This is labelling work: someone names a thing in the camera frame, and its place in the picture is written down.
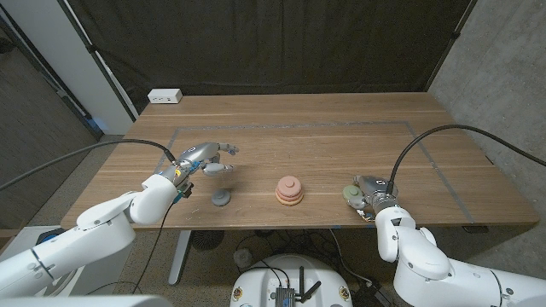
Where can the dark round floor fan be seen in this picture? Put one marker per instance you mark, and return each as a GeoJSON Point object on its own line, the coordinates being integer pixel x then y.
{"type": "Point", "coordinates": [207, 239]}

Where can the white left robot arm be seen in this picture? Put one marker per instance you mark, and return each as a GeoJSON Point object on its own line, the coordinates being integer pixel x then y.
{"type": "Point", "coordinates": [85, 239]}

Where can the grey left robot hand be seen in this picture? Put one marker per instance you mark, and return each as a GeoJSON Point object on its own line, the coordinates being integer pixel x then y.
{"type": "Point", "coordinates": [198, 154]}

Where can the white table leg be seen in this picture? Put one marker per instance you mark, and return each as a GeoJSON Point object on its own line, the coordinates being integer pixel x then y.
{"type": "Point", "coordinates": [179, 256]}

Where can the pink hanoi disk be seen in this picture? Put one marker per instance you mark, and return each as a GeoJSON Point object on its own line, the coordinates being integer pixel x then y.
{"type": "Point", "coordinates": [290, 185]}

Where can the blue black foot pedal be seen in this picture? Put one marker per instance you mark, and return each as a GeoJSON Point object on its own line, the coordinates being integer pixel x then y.
{"type": "Point", "coordinates": [50, 235]}

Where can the grey antenna radio module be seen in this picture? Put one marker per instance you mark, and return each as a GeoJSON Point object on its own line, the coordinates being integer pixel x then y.
{"type": "Point", "coordinates": [285, 295]}

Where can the black power adapter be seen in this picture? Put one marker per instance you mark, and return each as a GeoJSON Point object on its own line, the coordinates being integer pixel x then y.
{"type": "Point", "coordinates": [371, 294]}

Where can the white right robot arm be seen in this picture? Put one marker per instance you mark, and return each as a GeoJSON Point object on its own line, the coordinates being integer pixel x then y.
{"type": "Point", "coordinates": [426, 260]}

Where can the grey tape outline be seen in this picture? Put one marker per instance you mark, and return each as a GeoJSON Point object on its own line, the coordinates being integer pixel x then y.
{"type": "Point", "coordinates": [298, 125]}

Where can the black backdrop cloth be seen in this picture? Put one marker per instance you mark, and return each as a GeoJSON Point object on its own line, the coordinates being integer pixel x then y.
{"type": "Point", "coordinates": [273, 42]}

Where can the large orange hanoi disk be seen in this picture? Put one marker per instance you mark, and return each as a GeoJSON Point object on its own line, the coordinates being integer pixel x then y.
{"type": "Point", "coordinates": [290, 203]}

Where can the coral red hanoi disk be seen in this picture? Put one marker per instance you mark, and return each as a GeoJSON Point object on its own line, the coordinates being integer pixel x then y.
{"type": "Point", "coordinates": [290, 197]}

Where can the black backdrop stand pole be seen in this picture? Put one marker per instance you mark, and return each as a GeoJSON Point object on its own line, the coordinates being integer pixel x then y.
{"type": "Point", "coordinates": [100, 64]}
{"type": "Point", "coordinates": [455, 34]}

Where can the grey round floor object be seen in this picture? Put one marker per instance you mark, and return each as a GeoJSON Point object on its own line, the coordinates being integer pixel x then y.
{"type": "Point", "coordinates": [242, 257]}

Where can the green hanoi disk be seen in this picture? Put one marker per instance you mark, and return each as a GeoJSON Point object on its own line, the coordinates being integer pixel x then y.
{"type": "Point", "coordinates": [349, 192]}

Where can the blue left wrist connector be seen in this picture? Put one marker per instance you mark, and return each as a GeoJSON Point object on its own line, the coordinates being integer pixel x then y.
{"type": "Point", "coordinates": [187, 195]}

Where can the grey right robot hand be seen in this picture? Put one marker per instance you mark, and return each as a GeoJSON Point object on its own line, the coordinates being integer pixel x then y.
{"type": "Point", "coordinates": [377, 189]}

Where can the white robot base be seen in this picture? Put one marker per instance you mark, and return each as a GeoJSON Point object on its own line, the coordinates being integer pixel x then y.
{"type": "Point", "coordinates": [260, 281]}

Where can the small grey hanoi disk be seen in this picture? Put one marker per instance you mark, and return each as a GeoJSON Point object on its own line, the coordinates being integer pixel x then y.
{"type": "Point", "coordinates": [221, 197]}

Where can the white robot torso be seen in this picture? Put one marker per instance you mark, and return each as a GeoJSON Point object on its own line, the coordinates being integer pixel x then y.
{"type": "Point", "coordinates": [85, 302]}

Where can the white power strip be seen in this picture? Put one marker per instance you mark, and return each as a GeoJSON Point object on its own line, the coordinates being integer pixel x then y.
{"type": "Point", "coordinates": [164, 96]}

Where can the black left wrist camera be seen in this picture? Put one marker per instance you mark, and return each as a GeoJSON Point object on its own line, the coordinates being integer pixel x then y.
{"type": "Point", "coordinates": [187, 187]}

